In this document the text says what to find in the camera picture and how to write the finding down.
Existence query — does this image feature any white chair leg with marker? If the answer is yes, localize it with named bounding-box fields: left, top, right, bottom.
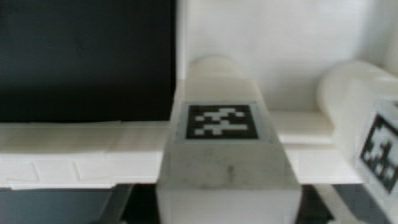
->
left=317, top=61, right=398, bottom=197

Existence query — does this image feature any white chair seat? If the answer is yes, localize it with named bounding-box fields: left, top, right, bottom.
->
left=176, top=0, right=398, bottom=144

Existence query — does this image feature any white chair leg block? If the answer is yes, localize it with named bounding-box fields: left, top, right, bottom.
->
left=157, top=56, right=302, bottom=224

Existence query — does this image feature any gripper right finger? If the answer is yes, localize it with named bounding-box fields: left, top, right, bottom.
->
left=299, top=184, right=393, bottom=224

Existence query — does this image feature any white U-shaped obstacle fence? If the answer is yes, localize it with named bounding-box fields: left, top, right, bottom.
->
left=0, top=122, right=361, bottom=190

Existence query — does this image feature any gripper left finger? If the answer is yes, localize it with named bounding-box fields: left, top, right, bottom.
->
left=0, top=184, right=160, bottom=224

